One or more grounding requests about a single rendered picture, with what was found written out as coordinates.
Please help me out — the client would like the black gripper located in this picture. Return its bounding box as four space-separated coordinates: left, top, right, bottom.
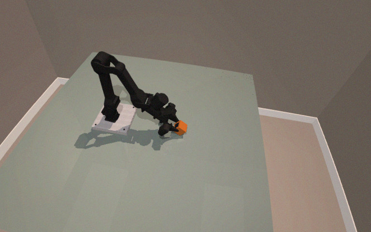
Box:
153 107 179 136

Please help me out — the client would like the orange block with dark square face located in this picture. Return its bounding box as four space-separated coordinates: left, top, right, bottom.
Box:
174 120 187 135

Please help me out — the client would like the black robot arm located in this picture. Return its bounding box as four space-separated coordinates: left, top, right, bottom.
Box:
91 51 177 123

